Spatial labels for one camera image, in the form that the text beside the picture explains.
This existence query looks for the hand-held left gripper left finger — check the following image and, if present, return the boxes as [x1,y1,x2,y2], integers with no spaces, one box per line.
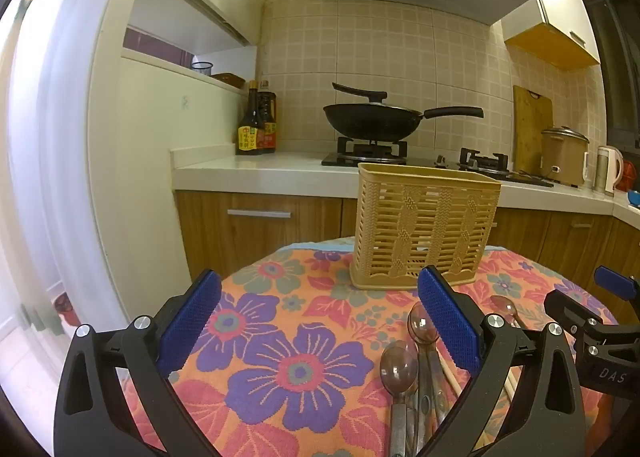
[53,268,223,457]

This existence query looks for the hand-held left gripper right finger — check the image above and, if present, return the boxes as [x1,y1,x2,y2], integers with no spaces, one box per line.
[416,264,587,457]

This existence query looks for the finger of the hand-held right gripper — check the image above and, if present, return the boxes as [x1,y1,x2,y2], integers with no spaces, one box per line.
[594,265,640,303]
[544,288,618,338]

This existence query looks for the metal spoon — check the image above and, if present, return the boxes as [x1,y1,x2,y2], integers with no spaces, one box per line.
[407,301,449,438]
[379,339,420,457]
[490,295,527,331]

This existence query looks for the yellow plastic utensil basket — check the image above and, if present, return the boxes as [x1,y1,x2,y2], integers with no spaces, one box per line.
[349,163,502,291]

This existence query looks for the wooden base cabinets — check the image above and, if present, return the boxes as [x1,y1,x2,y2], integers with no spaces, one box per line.
[174,189,640,328]

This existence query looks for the floral orange tablecloth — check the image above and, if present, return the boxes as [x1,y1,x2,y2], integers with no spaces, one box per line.
[117,236,619,457]

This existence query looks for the white electric kettle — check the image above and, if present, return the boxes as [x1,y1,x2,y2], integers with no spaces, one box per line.
[595,146,625,195]

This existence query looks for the beige rice cooker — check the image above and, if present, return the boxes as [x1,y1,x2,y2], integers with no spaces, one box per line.
[541,125,591,186]

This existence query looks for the black gas stove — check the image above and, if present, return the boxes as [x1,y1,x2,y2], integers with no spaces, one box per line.
[321,137,555,188]

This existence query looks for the white kitchen countertop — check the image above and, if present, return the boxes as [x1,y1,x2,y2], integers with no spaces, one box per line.
[170,147,640,233]

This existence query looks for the wooden cutting board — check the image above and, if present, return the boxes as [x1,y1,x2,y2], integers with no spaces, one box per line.
[513,85,554,176]

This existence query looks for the tall dark sauce bottle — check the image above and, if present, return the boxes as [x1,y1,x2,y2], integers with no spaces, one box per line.
[236,81,264,156]

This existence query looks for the dark sauce bottle red label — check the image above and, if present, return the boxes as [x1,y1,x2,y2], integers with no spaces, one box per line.
[257,81,278,154]

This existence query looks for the black wok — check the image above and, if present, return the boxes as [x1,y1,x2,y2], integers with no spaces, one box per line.
[323,103,485,143]

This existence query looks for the silver drawer handle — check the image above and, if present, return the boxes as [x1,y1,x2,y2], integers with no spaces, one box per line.
[227,209,292,219]

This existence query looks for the wok lid with black handle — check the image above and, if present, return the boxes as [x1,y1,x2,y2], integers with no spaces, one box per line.
[332,82,389,108]

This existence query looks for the white wall cabinet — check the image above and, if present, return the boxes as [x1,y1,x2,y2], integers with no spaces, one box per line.
[502,0,601,70]

